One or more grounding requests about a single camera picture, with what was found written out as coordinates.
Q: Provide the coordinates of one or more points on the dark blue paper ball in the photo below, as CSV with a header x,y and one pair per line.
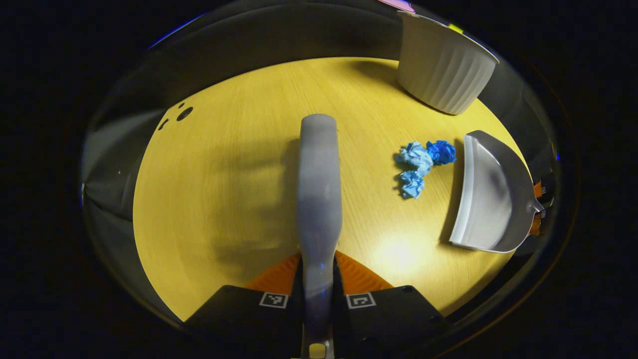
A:
x,y
442,152

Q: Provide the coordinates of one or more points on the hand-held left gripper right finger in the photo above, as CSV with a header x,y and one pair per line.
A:
x,y
394,314

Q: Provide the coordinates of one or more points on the white ribbed garbage bin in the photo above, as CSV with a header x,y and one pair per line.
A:
x,y
443,70

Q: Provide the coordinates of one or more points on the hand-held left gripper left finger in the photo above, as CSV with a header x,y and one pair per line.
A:
x,y
239,314

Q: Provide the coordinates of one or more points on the light blue paper ball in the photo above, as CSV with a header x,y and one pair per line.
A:
x,y
416,157
412,184

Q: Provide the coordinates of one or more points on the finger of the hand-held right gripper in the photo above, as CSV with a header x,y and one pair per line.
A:
x,y
536,224
538,189

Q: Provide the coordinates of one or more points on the grey plastic dustpan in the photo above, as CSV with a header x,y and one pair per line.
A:
x,y
491,199

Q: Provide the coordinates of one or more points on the yellow wooden desktop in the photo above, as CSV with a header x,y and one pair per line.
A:
x,y
224,174

